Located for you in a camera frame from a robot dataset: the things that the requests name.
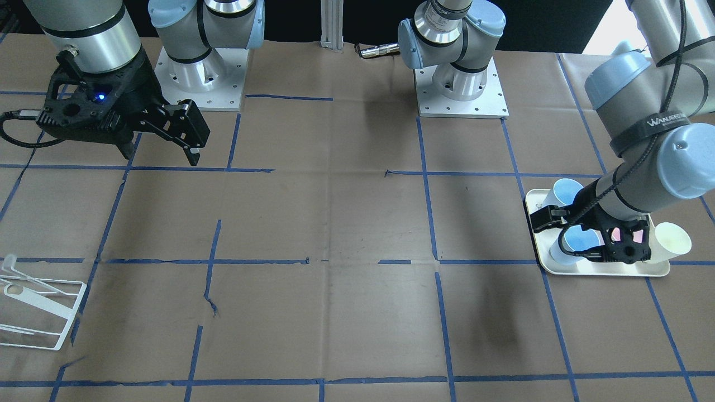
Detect aluminium frame post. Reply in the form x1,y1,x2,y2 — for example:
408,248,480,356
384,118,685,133
320,0,344,53

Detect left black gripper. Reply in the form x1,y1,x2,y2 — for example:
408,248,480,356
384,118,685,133
530,185,651,264

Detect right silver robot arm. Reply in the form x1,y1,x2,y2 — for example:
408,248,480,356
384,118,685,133
2,1,265,166

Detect grey-blue plastic cup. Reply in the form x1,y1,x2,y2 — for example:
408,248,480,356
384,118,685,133
549,226,600,266

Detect pale green cup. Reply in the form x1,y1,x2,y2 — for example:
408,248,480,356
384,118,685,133
646,222,693,263

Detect cream rectangular tray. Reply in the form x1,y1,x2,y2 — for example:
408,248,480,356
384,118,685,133
525,188,671,277

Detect pink cup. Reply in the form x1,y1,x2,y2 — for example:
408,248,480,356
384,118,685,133
609,227,644,243

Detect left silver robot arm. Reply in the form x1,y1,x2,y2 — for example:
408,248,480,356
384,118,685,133
397,1,713,264

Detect light blue cup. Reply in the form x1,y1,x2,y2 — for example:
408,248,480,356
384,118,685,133
542,178,583,208

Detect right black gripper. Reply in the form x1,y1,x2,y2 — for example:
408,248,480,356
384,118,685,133
36,47,211,167

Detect white wire cup rack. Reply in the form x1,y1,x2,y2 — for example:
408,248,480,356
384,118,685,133
1,254,87,351

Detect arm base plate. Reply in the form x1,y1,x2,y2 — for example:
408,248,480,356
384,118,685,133
414,59,510,119
154,48,252,112

